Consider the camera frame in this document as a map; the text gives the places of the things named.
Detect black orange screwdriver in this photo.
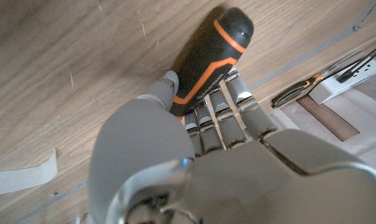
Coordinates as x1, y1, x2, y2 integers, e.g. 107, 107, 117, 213
168, 6, 255, 121

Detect printed bookshelf backdrop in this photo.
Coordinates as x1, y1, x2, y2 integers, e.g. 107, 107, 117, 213
270, 57, 376, 175

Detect white power strip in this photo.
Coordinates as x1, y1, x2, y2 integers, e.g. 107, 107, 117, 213
308, 58, 376, 105

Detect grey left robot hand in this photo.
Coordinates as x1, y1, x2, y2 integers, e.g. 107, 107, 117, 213
88, 67, 376, 224

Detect black orange scissors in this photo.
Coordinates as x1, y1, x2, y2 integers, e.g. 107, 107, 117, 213
270, 51, 365, 110

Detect black power strip cable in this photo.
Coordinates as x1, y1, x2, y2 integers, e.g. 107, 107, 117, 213
336, 40, 376, 84

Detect beige masking tape roll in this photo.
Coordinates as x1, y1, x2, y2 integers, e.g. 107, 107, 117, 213
0, 148, 58, 197

